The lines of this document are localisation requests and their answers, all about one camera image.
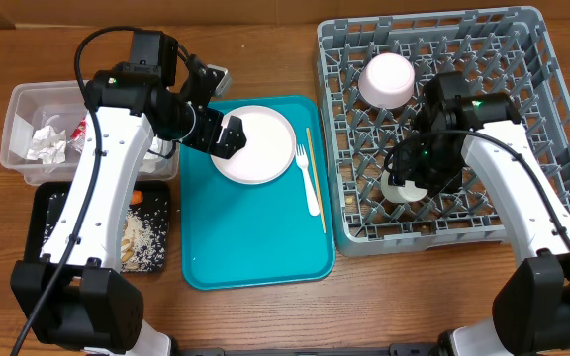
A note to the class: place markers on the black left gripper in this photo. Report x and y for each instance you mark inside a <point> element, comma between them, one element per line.
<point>210,135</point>

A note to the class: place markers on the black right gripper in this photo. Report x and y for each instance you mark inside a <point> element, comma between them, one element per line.
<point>414,169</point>

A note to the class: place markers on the pink plate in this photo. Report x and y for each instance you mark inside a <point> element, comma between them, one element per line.
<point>269,149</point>

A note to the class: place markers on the white paper cup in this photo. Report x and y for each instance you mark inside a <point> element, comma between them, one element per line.
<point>400,194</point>

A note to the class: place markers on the white napkin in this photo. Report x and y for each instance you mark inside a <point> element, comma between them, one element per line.
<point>154,153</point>

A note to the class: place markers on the orange carrot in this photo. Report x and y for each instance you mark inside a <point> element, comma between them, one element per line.
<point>136,197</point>

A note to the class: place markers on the red snack wrapper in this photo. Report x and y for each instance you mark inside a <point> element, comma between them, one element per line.
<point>78,136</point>

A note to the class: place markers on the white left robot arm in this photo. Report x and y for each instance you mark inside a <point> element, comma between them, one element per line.
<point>69,285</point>

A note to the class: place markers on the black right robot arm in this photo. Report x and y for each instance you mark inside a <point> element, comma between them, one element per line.
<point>455,129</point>

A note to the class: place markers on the grey dishwasher rack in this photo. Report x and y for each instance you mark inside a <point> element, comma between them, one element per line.
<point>505,50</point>

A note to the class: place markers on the pink plastic fork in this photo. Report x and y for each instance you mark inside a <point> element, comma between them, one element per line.
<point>302,162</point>

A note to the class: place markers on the wooden chopstick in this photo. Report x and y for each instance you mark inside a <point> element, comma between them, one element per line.
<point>316,179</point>

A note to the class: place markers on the teal plastic tray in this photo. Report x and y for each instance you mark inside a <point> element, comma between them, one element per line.
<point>239,235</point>

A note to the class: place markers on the spilled rice pile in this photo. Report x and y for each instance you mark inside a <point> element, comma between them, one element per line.
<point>144,241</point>

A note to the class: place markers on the black tray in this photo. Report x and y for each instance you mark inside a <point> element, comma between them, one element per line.
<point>48,203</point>

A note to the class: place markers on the small crumpled paper ball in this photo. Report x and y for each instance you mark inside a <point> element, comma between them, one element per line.
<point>48,146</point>

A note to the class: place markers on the clear plastic bin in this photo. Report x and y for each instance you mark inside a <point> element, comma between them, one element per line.
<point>59,105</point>

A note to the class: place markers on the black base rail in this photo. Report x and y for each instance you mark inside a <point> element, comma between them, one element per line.
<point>314,352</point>

